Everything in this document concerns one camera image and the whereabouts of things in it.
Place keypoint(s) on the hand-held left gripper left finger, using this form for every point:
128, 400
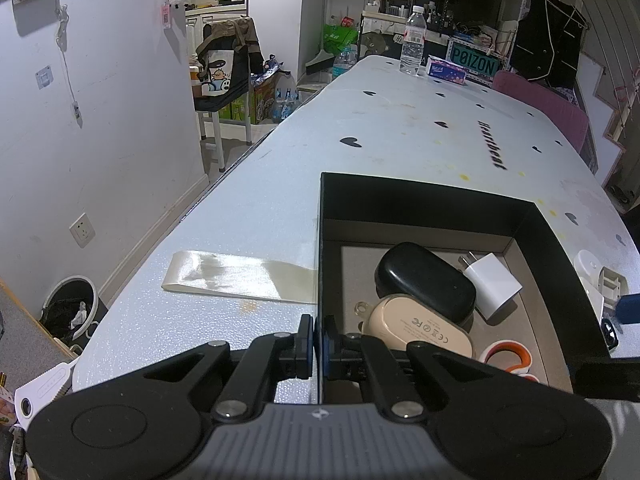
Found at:
306, 345

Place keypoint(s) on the white plastic tool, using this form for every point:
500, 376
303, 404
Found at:
42, 390

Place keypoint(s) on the green plastic bag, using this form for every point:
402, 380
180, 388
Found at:
340, 36

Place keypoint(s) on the black chair with white legs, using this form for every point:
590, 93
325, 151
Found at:
220, 105

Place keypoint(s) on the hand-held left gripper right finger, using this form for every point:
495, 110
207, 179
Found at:
330, 347

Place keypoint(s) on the white pronged charger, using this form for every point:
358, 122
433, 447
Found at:
492, 282

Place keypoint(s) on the black waste bin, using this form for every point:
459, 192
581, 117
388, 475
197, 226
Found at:
67, 310

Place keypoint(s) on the orange white tape roll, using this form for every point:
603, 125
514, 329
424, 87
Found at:
507, 355

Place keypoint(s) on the beige oval case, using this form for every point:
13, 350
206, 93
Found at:
425, 327

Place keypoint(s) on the white cartoon tote bag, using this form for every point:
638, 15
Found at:
217, 75

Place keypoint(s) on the blue label water bottle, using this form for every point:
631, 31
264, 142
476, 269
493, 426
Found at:
345, 62

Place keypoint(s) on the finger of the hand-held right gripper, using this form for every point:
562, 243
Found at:
610, 379
629, 308

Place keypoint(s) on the pink chair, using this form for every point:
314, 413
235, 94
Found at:
550, 102

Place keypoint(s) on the black earbud case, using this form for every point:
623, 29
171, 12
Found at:
425, 280

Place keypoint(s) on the white round plastic lid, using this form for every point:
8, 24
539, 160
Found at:
586, 262

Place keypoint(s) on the teal plate sign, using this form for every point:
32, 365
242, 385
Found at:
472, 60

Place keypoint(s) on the brown jacket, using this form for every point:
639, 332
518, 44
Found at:
245, 40

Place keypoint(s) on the cream satin ribbon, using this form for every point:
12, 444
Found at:
235, 277

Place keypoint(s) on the black cardboard box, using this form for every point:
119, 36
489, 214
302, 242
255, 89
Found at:
425, 200

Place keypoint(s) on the clear water bottle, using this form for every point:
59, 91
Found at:
412, 40

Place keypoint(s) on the blue and pink tissue box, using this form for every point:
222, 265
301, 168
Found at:
446, 71

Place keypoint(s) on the white wall socket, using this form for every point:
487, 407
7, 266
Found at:
82, 230

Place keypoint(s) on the beige round plastic housing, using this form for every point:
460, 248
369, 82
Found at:
607, 285

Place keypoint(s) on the black jacket with white trim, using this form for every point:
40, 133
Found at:
547, 40

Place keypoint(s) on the white shelf rack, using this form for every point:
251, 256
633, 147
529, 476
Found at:
387, 5

